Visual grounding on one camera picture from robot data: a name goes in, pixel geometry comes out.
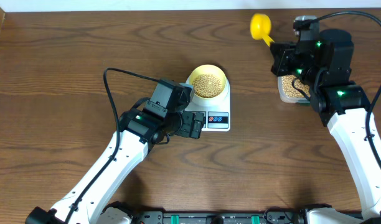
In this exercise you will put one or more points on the pale yellow bowl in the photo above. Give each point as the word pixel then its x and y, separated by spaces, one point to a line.
pixel 210 69

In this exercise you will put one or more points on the white digital kitchen scale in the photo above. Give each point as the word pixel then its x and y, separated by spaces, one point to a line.
pixel 217 112

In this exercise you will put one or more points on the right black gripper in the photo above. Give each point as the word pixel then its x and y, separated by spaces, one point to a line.
pixel 281 58

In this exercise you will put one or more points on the yellow measuring scoop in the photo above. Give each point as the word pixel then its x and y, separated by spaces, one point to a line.
pixel 260 28

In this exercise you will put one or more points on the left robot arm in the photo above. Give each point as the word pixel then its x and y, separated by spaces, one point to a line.
pixel 138 130

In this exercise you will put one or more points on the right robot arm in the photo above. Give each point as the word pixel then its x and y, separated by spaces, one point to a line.
pixel 322 62

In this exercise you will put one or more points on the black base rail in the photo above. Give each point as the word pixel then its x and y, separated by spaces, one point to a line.
pixel 274 215

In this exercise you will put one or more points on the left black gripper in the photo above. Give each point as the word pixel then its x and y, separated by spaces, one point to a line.
pixel 187 117

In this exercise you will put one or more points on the soybeans in container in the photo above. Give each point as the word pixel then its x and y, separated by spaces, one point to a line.
pixel 293 87

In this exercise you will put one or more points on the soybeans in yellow bowl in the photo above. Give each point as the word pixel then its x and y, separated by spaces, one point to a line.
pixel 207 85

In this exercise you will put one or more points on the clear plastic container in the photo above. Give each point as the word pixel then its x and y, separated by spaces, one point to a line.
pixel 287 99

